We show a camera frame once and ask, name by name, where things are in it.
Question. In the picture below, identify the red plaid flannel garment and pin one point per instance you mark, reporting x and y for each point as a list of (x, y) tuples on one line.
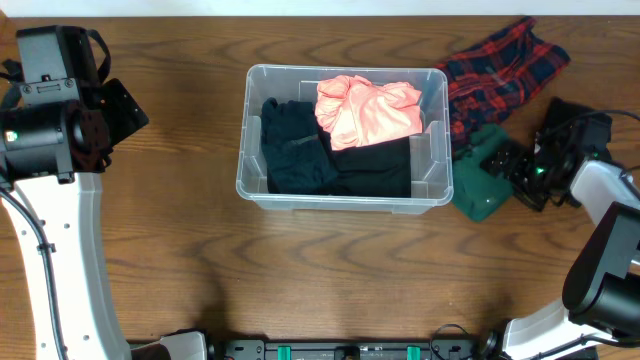
[(488, 81)]

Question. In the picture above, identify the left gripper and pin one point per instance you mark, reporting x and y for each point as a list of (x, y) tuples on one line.
[(122, 111)]

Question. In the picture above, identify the clear plastic storage bin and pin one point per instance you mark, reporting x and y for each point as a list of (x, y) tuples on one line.
[(431, 154)]

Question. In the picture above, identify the dark navy garment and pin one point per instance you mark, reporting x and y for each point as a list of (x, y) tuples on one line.
[(294, 150)]

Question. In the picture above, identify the black mounting rail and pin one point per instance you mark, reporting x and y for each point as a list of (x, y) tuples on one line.
[(445, 348)]

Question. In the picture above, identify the black garment with strap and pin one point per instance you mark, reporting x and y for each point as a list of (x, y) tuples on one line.
[(570, 112)]

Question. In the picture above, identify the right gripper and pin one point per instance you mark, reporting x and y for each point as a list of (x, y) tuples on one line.
[(520, 157)]

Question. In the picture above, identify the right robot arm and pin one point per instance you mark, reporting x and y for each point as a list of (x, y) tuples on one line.
[(600, 297)]

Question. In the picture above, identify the large black garment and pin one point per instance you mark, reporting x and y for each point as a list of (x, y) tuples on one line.
[(380, 170)]

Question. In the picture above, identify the pink garment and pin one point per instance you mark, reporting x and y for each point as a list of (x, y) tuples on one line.
[(357, 113)]

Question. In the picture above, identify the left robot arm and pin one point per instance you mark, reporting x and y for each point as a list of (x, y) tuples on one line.
[(60, 121)]

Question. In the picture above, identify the green garment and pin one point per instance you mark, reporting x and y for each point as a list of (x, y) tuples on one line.
[(477, 194)]

